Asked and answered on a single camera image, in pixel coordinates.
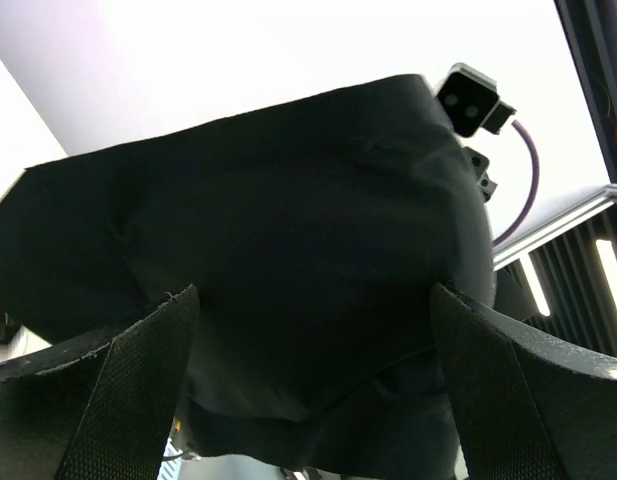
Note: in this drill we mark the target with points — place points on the black bra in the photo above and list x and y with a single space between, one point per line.
313 231

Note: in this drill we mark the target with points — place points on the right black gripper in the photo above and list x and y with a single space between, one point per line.
480 164

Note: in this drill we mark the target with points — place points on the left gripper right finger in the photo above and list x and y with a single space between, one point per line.
526 404

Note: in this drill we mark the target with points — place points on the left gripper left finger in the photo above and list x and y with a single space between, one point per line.
100 405

